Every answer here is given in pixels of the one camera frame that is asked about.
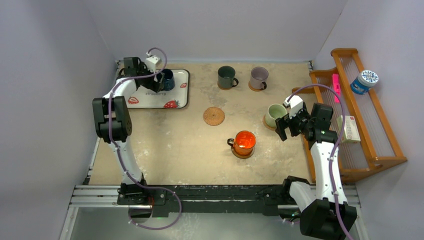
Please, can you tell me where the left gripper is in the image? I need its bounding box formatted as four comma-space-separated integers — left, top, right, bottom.
136, 62, 163, 93

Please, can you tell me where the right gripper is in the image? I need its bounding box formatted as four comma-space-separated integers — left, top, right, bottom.
275, 105, 315, 142

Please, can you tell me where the pale green mug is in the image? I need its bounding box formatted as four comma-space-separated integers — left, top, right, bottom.
264, 104, 287, 129

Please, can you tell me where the navy blue mug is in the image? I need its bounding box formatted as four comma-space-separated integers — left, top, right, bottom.
156, 68, 175, 91

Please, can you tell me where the orange mug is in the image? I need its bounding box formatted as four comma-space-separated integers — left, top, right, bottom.
226, 130, 257, 155

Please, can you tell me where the light wooden coaster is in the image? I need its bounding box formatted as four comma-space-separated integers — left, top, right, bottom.
248, 82, 267, 92
217, 83, 236, 91

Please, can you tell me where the dark brown wooden coaster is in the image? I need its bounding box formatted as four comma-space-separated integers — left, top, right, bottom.
231, 148, 255, 159

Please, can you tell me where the purple mug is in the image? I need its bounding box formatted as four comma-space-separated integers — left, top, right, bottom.
249, 66, 269, 89

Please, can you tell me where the dark green mug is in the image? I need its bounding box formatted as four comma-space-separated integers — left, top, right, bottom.
217, 65, 239, 88

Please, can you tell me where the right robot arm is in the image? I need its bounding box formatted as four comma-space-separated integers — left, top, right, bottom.
275, 101, 357, 240

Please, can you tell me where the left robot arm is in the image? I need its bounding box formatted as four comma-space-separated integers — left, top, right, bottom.
92, 55, 163, 205

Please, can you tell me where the strawberry print tray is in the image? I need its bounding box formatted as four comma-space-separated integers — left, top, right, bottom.
125, 69, 190, 109

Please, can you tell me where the wooden tiered rack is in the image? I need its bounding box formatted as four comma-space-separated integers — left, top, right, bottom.
301, 48, 407, 183

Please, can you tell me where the pink marker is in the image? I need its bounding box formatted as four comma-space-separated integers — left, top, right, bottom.
332, 73, 341, 103

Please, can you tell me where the white card box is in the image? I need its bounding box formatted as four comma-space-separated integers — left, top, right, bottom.
336, 115, 361, 144

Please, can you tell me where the blue jar white lid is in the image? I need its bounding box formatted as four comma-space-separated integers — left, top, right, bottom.
350, 70, 379, 95

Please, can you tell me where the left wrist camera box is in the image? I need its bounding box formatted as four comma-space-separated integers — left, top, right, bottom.
144, 55, 162, 73

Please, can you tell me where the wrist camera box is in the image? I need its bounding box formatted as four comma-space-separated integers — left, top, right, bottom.
144, 55, 162, 73
283, 95, 304, 119

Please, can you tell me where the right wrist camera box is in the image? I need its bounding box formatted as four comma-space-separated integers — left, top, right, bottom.
283, 95, 304, 119

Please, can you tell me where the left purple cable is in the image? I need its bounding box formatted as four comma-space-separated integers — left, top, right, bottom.
107, 46, 183, 231

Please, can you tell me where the purple cable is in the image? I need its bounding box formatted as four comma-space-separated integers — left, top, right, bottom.
107, 46, 183, 231
286, 83, 355, 240

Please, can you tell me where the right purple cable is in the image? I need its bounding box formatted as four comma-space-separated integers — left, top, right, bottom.
286, 83, 355, 240

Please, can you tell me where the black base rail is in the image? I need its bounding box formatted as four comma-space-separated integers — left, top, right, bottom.
67, 183, 361, 220

